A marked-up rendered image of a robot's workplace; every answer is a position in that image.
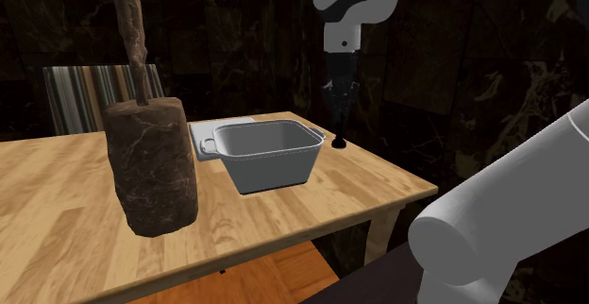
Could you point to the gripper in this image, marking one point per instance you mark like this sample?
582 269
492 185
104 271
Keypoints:
342 80

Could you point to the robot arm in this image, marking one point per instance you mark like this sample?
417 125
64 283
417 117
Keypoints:
506 192

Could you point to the small black bulbous object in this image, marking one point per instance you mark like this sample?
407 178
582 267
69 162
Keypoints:
339 144

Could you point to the white flat square pad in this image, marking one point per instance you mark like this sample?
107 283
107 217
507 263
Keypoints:
202 130

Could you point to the brown marbled block with stick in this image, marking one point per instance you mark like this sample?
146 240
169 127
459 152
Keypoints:
152 169

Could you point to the striped chair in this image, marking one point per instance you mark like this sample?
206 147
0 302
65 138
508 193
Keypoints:
78 96

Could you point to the wooden table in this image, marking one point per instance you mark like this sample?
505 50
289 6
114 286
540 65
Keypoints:
69 202

